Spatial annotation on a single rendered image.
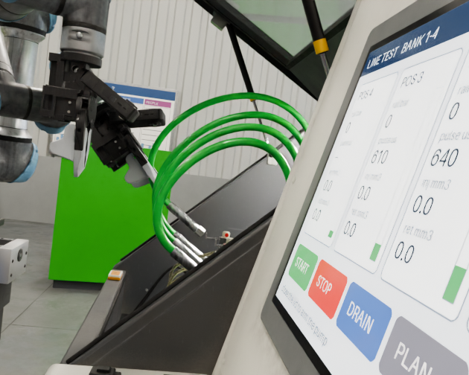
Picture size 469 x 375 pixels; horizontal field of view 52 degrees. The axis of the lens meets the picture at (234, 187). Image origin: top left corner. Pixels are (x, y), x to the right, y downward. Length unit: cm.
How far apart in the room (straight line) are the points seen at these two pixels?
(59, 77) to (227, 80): 679
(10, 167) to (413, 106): 118
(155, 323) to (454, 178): 50
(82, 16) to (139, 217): 354
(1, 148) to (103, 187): 294
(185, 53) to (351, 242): 737
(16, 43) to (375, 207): 119
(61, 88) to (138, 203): 349
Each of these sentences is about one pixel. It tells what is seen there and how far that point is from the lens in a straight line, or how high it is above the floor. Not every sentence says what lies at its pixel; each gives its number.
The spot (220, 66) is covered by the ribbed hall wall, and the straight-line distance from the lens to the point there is 765.
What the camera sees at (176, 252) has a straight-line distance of 78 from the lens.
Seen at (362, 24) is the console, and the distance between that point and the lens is 64.
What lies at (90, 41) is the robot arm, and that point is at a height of 145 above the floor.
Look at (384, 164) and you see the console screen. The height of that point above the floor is 129.
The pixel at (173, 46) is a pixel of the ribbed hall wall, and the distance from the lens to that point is 769.
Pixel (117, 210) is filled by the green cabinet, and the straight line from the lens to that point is 434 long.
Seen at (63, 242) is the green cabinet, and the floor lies 41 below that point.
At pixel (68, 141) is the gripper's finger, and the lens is 89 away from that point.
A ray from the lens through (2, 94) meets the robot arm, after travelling 111.
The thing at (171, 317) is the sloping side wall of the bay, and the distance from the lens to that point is 70.
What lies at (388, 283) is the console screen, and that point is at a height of 122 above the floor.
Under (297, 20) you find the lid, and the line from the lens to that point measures 110.
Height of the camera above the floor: 128
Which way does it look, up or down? 3 degrees down
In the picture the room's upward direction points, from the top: 7 degrees clockwise
